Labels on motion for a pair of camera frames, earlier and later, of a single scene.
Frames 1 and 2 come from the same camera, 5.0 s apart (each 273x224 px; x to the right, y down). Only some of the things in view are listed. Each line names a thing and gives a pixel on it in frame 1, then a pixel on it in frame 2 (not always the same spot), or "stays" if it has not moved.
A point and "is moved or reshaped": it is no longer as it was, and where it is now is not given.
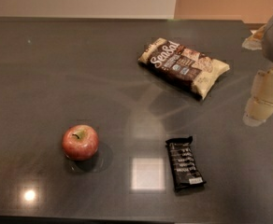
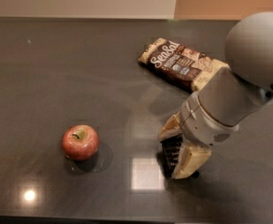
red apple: [79, 142] stays
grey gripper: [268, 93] -> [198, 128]
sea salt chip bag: [189, 67] stays
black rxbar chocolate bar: [184, 163] is moved or reshaped
